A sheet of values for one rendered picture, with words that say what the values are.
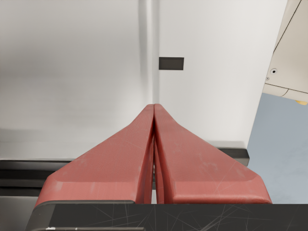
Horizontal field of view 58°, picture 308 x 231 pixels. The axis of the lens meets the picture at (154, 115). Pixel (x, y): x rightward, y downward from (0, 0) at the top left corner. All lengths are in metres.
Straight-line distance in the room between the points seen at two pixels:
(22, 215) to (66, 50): 0.36
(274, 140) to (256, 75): 1.35
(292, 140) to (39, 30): 1.55
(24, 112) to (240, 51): 0.29
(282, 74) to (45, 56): 0.90
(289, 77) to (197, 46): 0.82
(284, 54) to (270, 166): 0.92
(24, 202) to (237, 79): 0.41
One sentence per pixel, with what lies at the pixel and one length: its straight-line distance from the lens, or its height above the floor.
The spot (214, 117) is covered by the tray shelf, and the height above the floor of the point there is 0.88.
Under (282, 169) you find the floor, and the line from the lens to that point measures 1.89.
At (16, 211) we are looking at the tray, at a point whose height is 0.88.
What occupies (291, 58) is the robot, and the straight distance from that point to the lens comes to 1.09.
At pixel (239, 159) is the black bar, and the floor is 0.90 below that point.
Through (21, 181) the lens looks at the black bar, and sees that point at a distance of 0.49.
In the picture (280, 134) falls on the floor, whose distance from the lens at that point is 1.68.
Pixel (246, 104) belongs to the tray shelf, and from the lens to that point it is 0.38.
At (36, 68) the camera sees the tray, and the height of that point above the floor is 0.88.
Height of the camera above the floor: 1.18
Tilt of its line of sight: 54 degrees down
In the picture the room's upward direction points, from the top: 178 degrees counter-clockwise
